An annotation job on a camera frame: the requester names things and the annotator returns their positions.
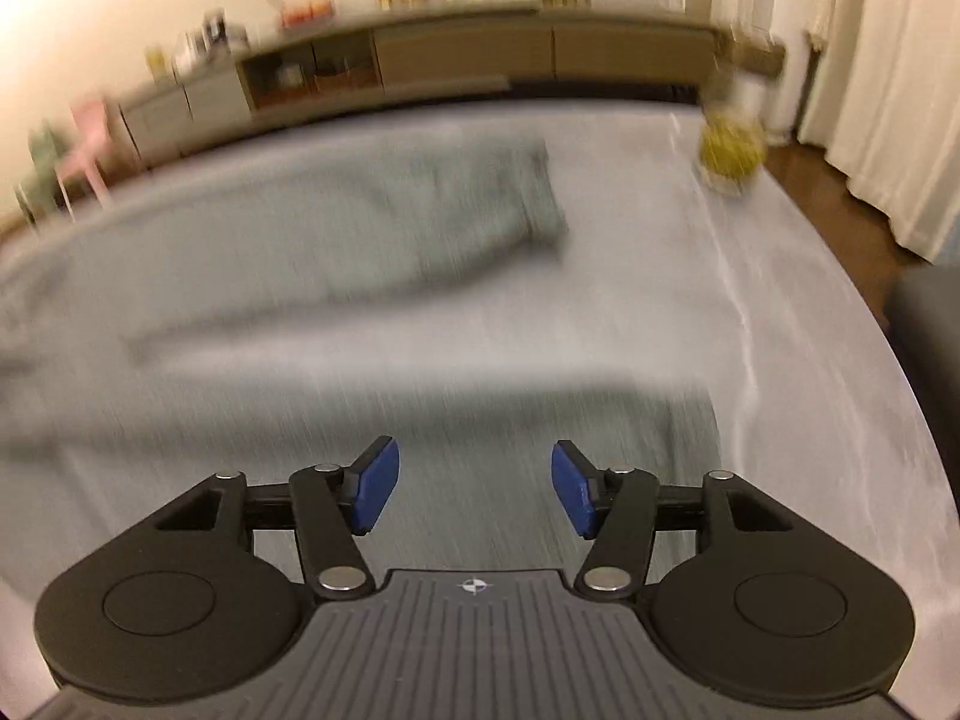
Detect pink plastic child chair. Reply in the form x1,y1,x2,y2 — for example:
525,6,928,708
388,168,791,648
53,96,114,220

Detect black gadget on sideboard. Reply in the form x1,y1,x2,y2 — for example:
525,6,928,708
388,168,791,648
190,10,251,54

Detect long grey tv sideboard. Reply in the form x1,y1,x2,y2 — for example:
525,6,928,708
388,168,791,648
116,4,721,166

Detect grey sweatpants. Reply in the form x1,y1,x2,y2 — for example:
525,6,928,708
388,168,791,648
2,135,719,600

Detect glass jar of green tea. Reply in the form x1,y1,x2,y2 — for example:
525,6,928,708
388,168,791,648
697,26,786,197

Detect cream curtain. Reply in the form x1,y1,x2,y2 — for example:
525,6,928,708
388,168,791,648
711,0,958,265

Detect green plastic child chair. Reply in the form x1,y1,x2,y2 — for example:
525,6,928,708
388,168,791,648
14,122,68,227

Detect red fruit plate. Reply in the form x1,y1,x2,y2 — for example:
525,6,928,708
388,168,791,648
280,0,337,29

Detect yellow cup on sideboard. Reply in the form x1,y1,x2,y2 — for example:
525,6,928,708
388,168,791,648
145,46,169,82

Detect dark grey chair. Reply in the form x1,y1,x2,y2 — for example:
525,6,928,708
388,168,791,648
885,265,960,472

